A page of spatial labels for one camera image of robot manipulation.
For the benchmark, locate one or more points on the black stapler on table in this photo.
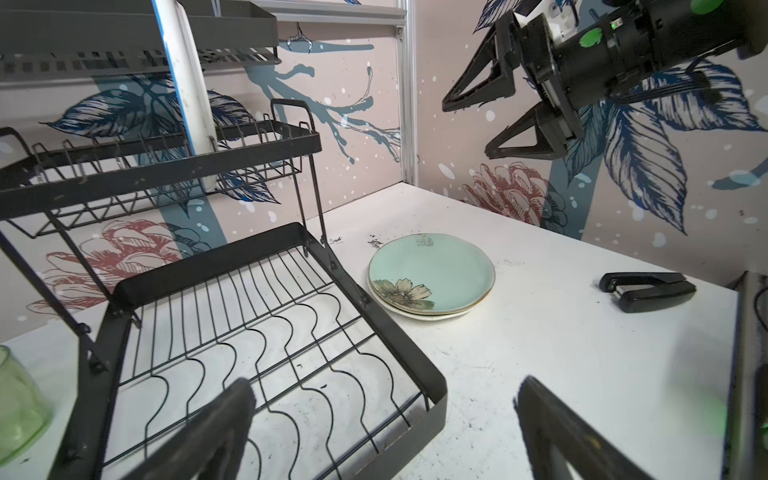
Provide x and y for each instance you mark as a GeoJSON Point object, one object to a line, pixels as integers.
{"type": "Point", "coordinates": [642, 292]}

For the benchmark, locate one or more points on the black two-tier dish rack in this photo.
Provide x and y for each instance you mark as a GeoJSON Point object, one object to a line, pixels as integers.
{"type": "Point", "coordinates": [157, 321]}

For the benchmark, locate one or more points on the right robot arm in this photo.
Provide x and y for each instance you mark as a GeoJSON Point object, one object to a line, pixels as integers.
{"type": "Point", "coordinates": [634, 41]}

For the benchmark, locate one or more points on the green glass tumbler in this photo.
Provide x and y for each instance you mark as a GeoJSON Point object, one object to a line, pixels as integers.
{"type": "Point", "coordinates": [25, 413]}

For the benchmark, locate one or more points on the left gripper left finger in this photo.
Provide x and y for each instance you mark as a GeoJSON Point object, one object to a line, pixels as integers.
{"type": "Point", "coordinates": [211, 445]}

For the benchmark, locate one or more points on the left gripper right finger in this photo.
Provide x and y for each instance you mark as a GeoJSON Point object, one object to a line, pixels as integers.
{"type": "Point", "coordinates": [561, 445]}

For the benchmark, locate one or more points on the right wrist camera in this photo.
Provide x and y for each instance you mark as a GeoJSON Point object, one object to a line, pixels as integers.
{"type": "Point", "coordinates": [562, 18]}

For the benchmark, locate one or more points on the pale green plate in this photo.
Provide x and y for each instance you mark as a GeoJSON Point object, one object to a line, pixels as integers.
{"type": "Point", "coordinates": [431, 274]}

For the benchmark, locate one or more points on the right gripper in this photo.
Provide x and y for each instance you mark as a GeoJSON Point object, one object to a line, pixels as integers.
{"type": "Point", "coordinates": [507, 45]}

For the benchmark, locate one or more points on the horizontal aluminium frame bar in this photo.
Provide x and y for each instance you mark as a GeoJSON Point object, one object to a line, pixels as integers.
{"type": "Point", "coordinates": [334, 13]}

